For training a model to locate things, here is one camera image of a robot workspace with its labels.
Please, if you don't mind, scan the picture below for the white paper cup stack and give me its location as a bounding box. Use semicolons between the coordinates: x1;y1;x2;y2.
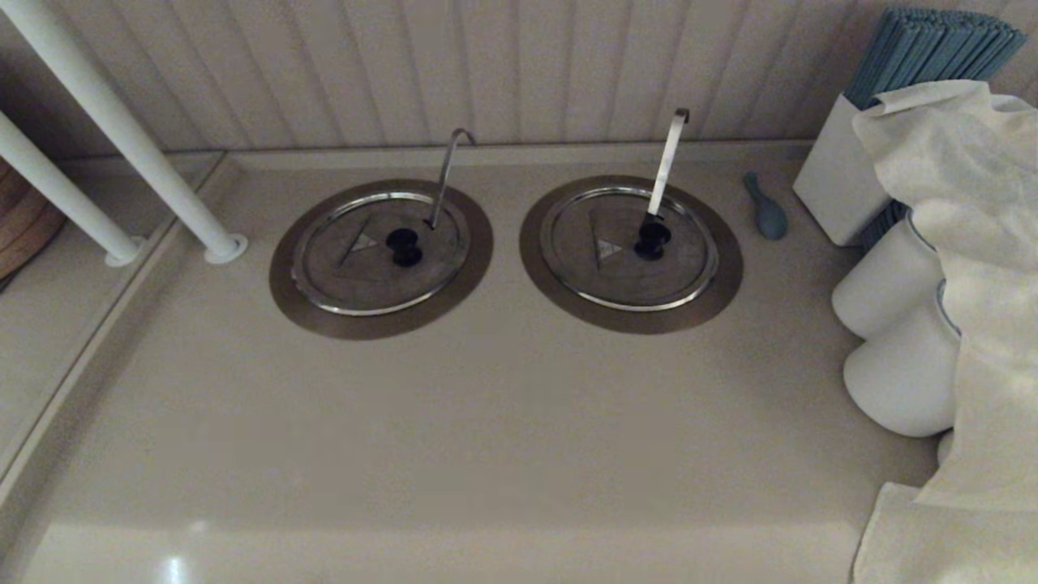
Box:
831;213;946;340
843;280;966;439

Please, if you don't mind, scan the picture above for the white cotton cloth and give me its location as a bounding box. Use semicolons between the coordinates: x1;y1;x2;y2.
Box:
851;79;1038;584

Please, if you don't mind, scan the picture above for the short white metal pole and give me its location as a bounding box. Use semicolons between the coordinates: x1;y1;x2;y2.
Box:
0;109;148;268

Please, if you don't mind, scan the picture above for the small blue plastic spoon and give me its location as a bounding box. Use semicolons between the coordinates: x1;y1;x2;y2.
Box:
744;171;789;241

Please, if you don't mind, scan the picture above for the brown ring around pot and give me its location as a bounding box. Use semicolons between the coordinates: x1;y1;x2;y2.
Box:
519;174;744;335
269;178;494;340

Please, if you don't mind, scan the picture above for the long white metal pole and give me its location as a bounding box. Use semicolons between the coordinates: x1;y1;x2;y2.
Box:
0;0;249;265

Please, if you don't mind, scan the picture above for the steel lid with black knob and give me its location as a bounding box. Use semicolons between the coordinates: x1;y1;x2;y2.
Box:
292;191;471;317
540;186;720;312

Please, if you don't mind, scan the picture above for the white square holder box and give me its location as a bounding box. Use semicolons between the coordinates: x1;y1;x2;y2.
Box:
793;93;893;247

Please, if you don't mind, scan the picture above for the bundle of blue sticks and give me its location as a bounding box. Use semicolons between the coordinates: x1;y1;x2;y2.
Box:
843;6;1027;110

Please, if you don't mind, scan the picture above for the brown wooden board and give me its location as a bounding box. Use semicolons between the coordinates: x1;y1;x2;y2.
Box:
0;158;67;281

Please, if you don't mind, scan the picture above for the blue ribbed item behind cups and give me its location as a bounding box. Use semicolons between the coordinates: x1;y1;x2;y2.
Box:
860;199;911;252

